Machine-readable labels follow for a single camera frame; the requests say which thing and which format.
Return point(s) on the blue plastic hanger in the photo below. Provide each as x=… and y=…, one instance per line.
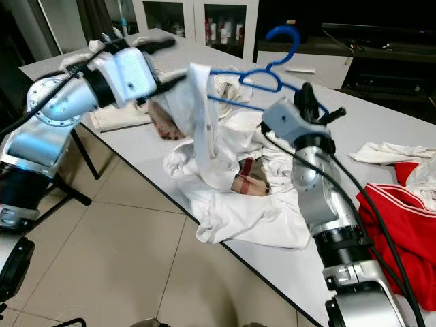
x=228, y=71

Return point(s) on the white printed t-shirt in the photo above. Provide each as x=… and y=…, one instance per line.
x=238, y=218

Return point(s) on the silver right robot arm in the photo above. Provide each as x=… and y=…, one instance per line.
x=320, y=197

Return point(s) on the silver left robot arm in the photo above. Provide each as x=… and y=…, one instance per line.
x=41, y=129

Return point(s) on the white drawer unit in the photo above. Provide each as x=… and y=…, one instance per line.
x=306, y=68

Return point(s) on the white glass door cabinet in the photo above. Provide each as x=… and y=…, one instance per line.
x=194, y=20

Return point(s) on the small white cloth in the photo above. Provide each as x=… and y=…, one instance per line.
x=388, y=153

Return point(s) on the black TV stand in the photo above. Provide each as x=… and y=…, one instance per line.
x=381, y=48

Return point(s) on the white crumpled jacket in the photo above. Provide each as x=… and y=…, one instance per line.
x=82, y=54

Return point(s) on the black table leg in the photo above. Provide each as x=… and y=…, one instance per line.
x=87, y=153

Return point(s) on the red shorts white stripes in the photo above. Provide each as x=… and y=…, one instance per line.
x=402, y=231

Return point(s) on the grey robot right foot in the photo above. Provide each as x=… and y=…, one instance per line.
x=251, y=324

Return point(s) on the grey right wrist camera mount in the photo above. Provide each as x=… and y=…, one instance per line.
x=285, y=121

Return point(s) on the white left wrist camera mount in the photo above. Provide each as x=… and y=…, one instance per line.
x=133, y=73

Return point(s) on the black clothes rack frame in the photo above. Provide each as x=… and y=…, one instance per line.
x=71, y=189

